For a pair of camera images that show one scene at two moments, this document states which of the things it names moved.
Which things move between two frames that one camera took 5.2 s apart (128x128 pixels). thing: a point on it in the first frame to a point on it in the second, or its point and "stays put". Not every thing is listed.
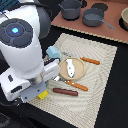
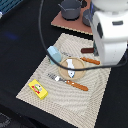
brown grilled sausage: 66,91 to 87,50
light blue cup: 53,52 stays put
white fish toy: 70,68 stays put
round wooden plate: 78,65 stays put
